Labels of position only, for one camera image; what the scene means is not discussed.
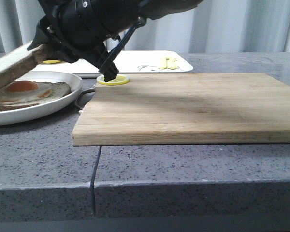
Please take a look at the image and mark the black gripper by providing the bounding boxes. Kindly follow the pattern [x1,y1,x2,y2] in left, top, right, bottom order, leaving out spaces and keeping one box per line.
[27,0,145,82]

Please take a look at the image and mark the white bread slice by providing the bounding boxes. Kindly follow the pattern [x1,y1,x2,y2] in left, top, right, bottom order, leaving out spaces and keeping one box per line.
[0,42,44,89]

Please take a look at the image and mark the white round plate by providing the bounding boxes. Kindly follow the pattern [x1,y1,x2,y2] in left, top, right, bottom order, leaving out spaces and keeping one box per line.
[0,71,83,126]

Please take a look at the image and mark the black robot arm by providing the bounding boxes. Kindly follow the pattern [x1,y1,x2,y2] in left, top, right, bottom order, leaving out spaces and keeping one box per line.
[28,0,200,82]

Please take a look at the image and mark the white bear print tray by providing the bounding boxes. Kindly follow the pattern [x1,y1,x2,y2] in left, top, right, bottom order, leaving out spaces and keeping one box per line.
[33,50,193,78]

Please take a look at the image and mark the yellow lemon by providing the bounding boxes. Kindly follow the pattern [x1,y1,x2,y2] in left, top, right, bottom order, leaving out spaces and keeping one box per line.
[42,60,62,65]

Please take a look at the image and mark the lemon slice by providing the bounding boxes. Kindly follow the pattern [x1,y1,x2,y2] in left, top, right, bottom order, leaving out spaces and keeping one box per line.
[96,74,130,86]

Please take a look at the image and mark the fried egg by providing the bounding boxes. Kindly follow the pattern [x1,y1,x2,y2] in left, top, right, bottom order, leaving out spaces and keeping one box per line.
[0,80,52,105]

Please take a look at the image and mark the yellow plastic fork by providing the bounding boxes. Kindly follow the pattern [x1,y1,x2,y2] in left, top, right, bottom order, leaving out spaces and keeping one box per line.
[158,57,169,69]

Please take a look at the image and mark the yellow plastic knife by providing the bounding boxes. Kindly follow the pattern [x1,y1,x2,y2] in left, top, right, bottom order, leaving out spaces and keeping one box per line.
[166,57,177,70]

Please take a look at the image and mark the grey pleated curtain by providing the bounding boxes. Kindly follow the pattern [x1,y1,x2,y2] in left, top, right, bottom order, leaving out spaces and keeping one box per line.
[0,0,290,53]

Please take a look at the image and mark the wooden cutting board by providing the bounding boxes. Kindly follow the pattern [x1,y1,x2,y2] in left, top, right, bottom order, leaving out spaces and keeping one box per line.
[72,73,290,146]

